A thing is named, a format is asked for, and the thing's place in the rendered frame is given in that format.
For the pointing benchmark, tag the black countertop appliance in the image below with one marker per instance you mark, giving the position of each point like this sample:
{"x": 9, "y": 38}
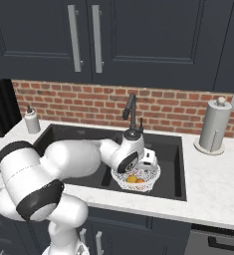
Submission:
{"x": 2, "y": 106}

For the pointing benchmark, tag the dark cupboard door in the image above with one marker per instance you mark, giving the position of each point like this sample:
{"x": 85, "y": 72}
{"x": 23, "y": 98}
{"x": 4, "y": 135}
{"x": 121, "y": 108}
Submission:
{"x": 125, "y": 237}
{"x": 233, "y": 50}
{"x": 88, "y": 229}
{"x": 155, "y": 40}
{"x": 32, "y": 40}

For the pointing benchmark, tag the black sink faucet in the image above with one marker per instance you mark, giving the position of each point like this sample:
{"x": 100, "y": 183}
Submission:
{"x": 131, "y": 109}

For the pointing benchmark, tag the dark lower drawer run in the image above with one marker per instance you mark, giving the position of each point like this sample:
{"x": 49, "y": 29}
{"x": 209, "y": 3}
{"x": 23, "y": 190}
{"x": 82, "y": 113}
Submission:
{"x": 9, "y": 235}

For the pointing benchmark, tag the orange tangerine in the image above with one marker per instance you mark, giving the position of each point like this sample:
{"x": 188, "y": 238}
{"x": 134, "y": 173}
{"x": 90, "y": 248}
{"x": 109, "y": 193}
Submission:
{"x": 131, "y": 179}

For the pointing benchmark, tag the white mesh colander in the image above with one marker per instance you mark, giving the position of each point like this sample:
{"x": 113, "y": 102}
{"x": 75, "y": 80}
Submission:
{"x": 145, "y": 186}

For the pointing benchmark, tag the grey dishwasher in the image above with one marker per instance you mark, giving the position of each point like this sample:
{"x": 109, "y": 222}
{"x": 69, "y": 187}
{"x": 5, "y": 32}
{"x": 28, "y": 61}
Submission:
{"x": 218, "y": 242}

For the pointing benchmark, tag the grey paper towel roll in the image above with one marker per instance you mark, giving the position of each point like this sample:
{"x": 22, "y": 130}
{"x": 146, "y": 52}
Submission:
{"x": 214, "y": 127}

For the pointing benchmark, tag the white soap dispenser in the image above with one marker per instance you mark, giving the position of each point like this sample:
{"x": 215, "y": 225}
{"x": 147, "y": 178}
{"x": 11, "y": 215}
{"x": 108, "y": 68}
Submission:
{"x": 32, "y": 122}

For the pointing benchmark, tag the black kitchen sink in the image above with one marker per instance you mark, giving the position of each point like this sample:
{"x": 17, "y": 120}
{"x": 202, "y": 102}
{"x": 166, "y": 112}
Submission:
{"x": 170, "y": 166}

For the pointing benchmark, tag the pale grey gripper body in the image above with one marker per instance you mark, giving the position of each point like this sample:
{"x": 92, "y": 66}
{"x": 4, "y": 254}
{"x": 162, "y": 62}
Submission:
{"x": 145, "y": 167}

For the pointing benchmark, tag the dark lower cupboard door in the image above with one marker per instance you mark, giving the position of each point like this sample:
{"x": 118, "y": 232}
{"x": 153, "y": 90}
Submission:
{"x": 88, "y": 229}
{"x": 125, "y": 237}

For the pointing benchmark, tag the dark upper cupboard door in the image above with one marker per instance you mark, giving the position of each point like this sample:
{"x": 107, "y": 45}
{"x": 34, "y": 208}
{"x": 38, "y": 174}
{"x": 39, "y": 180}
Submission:
{"x": 155, "y": 40}
{"x": 32, "y": 40}
{"x": 233, "y": 50}

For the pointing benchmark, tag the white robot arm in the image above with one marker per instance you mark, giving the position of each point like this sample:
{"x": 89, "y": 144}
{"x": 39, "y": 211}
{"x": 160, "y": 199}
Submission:
{"x": 68, "y": 159}

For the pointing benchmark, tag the orange mango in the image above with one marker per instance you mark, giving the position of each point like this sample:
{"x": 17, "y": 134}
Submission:
{"x": 140, "y": 181}

